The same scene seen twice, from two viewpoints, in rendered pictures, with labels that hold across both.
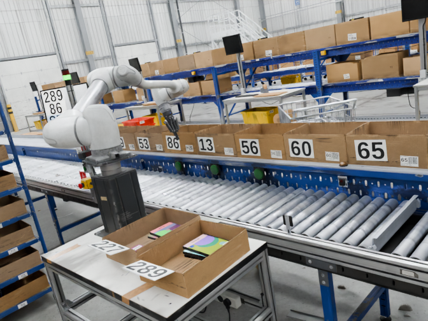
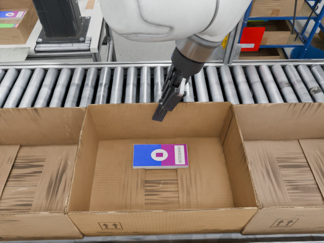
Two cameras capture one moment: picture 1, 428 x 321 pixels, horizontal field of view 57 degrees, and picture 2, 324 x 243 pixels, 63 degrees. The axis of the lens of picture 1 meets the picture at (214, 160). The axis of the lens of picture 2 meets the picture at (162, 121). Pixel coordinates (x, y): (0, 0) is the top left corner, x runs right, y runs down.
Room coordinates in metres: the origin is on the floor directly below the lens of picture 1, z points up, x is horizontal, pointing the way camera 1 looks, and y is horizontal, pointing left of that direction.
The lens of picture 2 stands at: (3.34, -0.12, 1.57)
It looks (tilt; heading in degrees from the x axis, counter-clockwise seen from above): 50 degrees down; 132
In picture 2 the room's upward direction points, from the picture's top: straight up
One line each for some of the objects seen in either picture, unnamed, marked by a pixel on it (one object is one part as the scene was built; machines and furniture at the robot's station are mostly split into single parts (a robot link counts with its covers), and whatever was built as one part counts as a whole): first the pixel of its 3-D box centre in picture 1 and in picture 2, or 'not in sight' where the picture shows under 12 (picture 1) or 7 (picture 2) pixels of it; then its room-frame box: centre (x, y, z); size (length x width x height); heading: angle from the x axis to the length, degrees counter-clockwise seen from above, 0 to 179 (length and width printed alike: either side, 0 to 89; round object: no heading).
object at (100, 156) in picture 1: (108, 152); not in sight; (2.00, 0.52, 1.19); 0.22 x 0.18 x 0.06; 34
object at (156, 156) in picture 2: not in sight; (160, 156); (3.05, 0.19, 0.90); 0.16 x 0.07 x 0.02; 43
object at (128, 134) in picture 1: (136, 137); not in sight; (3.68, 0.68, 0.96); 0.39 x 0.29 x 0.17; 43
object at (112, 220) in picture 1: (120, 200); (56, 1); (2.02, 0.53, 0.91); 0.26 x 0.26 x 0.33; 45
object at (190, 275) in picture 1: (194, 253); not in sight; (1.49, 0.15, 0.80); 0.38 x 0.28 x 0.10; 136
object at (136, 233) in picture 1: (153, 235); (6, 17); (1.74, 0.35, 0.80); 0.38 x 0.28 x 0.10; 133
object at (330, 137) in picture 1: (326, 142); not in sight; (2.25, -0.67, 0.96); 0.39 x 0.29 x 0.17; 43
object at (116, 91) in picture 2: (171, 190); (114, 105); (2.65, 0.34, 0.72); 0.52 x 0.05 x 0.05; 133
